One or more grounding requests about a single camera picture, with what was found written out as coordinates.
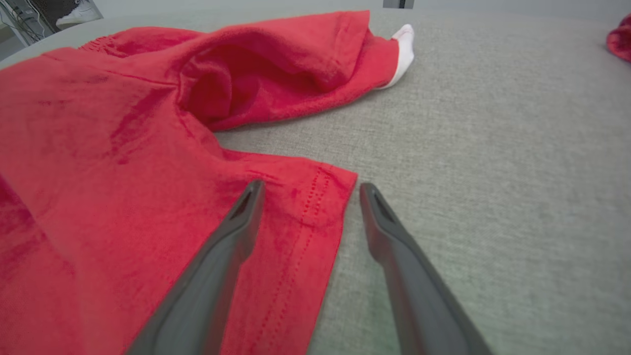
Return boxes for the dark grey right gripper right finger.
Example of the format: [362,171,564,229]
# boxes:
[358,182,494,355]

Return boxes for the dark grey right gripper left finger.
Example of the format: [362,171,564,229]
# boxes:
[125,179,266,355]

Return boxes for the red shorts with white stripes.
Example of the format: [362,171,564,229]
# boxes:
[0,9,416,355]

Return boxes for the red jersey with number print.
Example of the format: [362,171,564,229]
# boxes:
[606,13,631,63]

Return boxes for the white shoe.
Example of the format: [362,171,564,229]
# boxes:
[55,0,105,29]

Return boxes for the dark trouser leg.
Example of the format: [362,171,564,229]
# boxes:
[29,0,83,16]

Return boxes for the white power strip with cables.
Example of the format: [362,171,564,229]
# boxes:
[0,0,47,46]

